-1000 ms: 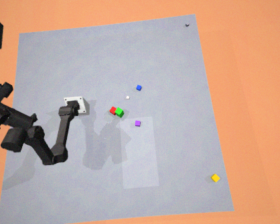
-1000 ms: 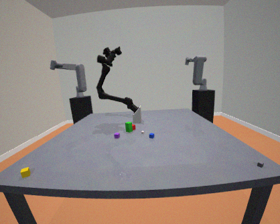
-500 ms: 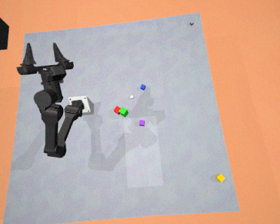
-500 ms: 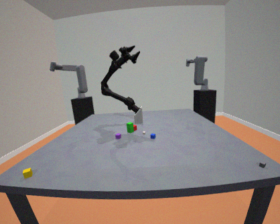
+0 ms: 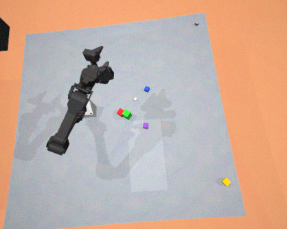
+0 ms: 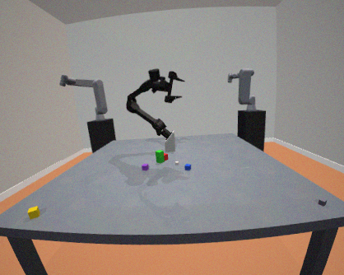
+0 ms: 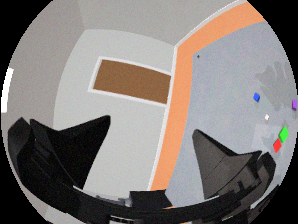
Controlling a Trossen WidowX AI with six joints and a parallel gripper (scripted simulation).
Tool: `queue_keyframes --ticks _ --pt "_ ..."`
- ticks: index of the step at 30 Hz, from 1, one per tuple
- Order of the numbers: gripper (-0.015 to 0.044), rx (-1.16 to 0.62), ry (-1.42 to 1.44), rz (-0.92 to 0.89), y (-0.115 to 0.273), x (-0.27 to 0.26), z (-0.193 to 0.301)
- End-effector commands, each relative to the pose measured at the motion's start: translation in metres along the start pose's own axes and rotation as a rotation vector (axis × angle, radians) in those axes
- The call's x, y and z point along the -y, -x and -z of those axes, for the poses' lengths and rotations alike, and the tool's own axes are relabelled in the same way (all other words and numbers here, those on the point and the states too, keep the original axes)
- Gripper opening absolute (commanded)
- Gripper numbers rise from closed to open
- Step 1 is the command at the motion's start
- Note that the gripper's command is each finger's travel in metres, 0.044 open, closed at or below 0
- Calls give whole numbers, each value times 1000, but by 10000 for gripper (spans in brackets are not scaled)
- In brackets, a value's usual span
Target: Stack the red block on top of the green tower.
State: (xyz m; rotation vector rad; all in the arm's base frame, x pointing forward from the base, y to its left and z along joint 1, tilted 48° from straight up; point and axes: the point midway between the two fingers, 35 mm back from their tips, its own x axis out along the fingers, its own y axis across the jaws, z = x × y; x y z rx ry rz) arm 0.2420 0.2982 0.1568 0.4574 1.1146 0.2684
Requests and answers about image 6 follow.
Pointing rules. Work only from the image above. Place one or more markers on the small purple block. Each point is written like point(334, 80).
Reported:
point(145, 167)

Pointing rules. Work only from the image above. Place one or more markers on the small yellow block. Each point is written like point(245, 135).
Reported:
point(34, 212)

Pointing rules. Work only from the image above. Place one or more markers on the green block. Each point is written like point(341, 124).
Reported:
point(160, 160)
point(159, 154)

